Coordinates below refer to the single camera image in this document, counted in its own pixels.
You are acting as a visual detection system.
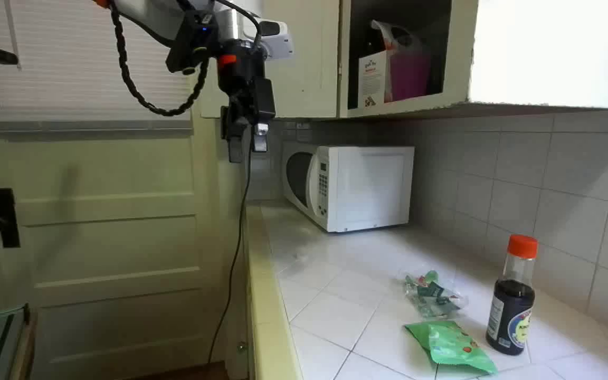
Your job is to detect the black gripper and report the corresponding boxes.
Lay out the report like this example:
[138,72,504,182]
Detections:
[215,35,273,166]

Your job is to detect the white Quik Tea box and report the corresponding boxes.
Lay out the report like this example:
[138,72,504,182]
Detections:
[357,49,392,109]

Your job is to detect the cream cupboard door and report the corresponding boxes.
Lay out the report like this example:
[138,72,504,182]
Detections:
[260,0,343,119]

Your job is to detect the white microwave oven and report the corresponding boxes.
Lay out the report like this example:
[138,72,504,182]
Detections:
[280,143,416,233]

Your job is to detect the cream panelled door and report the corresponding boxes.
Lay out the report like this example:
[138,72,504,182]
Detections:
[0,0,251,380]

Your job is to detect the clear plastic container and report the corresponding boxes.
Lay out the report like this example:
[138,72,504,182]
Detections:
[368,19,427,56]

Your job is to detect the white window blind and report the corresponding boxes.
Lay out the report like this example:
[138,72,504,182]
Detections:
[0,0,196,137]

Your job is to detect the clear packet green candies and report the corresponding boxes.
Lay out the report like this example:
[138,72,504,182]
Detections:
[401,270,468,320]

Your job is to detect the green snack packet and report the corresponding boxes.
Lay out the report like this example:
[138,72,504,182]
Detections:
[404,319,500,378]

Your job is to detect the soy sauce bottle red cap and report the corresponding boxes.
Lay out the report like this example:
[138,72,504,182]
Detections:
[484,231,541,357]

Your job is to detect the black hanging power cord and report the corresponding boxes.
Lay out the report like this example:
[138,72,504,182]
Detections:
[208,129,257,365]

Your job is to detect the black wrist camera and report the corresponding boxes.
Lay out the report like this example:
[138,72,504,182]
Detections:
[250,74,279,121]

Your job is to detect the cream wall cupboard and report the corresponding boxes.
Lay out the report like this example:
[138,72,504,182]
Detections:
[335,0,608,119]

